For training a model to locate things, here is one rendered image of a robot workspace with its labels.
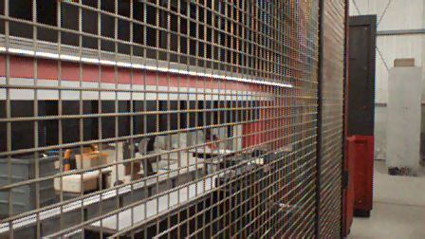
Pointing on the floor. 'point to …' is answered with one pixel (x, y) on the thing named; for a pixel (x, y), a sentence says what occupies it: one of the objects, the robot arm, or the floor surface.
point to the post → (318, 114)
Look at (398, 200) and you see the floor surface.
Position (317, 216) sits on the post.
